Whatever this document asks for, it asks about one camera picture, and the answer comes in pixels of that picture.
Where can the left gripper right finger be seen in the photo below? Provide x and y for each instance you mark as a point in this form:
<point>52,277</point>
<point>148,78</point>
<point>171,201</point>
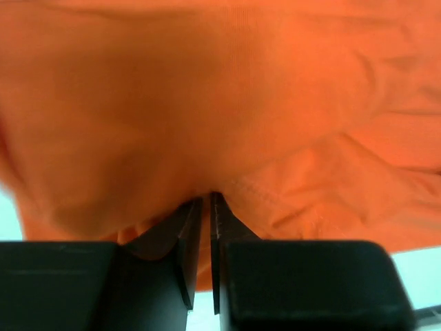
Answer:
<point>262,284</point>

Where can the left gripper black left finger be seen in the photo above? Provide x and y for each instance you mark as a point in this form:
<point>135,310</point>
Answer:
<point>146,284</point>

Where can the orange t shirt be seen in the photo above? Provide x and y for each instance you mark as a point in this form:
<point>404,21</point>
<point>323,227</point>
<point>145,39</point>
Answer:
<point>314,119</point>

